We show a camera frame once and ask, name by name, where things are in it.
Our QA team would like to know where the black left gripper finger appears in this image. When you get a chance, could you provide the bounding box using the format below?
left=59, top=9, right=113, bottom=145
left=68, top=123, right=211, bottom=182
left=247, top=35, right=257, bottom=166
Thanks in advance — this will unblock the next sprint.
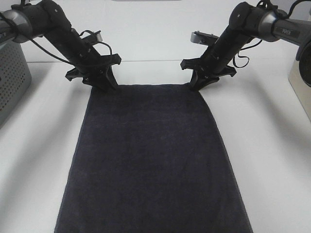
left=105, top=67, right=118, bottom=89
left=82, top=74, right=107, bottom=92

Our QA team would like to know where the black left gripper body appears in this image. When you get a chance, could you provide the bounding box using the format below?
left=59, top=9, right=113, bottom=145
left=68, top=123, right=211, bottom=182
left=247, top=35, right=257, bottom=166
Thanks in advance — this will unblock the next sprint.
left=65, top=50, right=121, bottom=81

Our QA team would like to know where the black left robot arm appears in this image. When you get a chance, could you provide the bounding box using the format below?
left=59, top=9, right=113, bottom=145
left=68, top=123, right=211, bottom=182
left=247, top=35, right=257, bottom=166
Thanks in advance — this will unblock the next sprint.
left=0, top=0, right=121, bottom=91

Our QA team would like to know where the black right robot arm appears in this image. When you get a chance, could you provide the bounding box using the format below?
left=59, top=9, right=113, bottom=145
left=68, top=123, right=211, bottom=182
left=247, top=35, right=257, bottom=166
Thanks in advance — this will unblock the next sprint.
left=180, top=0, right=311, bottom=91

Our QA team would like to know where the grey perforated plastic basket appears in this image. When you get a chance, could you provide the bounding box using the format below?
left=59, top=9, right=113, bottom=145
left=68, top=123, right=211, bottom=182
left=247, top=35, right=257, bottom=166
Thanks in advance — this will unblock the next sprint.
left=0, top=42, right=32, bottom=124

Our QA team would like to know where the beige box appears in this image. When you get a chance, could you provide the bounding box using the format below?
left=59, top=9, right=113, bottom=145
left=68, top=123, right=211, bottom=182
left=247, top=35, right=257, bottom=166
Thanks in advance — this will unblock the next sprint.
left=288, top=40, right=311, bottom=121

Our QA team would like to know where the black left camera cable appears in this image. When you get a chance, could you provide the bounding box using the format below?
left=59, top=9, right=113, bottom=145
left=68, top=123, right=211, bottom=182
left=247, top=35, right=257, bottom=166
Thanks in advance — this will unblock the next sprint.
left=30, top=30, right=114, bottom=65

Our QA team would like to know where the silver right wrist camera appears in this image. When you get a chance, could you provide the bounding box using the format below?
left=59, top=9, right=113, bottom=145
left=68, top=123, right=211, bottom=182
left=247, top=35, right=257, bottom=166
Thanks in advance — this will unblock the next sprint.
left=190, top=31, right=219, bottom=46

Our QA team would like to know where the dark navy towel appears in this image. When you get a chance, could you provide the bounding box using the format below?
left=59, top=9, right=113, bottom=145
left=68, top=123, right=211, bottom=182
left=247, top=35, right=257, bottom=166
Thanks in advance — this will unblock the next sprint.
left=54, top=84, right=252, bottom=233

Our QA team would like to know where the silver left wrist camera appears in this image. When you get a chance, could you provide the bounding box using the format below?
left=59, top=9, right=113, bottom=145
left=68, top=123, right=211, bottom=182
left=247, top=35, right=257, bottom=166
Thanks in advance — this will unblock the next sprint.
left=79, top=30, right=103, bottom=45

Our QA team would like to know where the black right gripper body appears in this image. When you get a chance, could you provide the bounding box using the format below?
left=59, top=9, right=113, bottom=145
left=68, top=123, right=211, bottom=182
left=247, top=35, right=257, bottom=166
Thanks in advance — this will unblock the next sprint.
left=180, top=46, right=236, bottom=78

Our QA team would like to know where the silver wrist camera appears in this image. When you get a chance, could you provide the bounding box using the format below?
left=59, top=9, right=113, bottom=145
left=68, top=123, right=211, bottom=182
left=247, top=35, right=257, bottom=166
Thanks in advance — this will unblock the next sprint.
left=79, top=30, right=103, bottom=45
left=190, top=31, right=219, bottom=46

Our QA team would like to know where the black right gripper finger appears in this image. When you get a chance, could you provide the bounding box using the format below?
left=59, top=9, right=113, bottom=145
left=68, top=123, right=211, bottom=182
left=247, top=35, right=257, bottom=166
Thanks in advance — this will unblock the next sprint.
left=196, top=76, right=219, bottom=90
left=189, top=70, right=207, bottom=91

